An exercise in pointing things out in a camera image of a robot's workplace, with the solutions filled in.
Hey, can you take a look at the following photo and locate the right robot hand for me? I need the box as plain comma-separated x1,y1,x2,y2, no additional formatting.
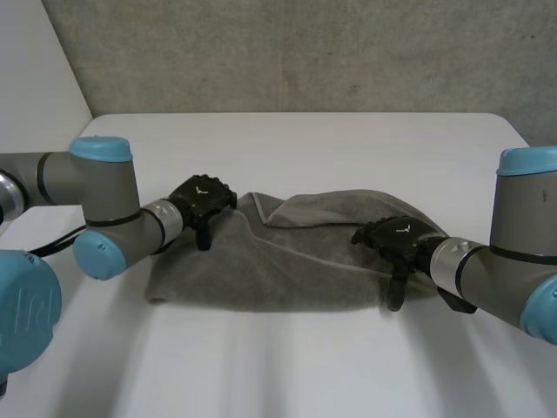
351,216,446,313

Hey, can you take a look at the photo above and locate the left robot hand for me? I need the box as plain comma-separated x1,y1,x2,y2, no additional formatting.
166,173,239,252

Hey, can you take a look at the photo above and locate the grey towel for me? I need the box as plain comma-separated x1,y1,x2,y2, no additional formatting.
144,188,449,314

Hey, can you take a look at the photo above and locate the black cable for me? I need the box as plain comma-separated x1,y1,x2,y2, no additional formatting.
28,225,87,257

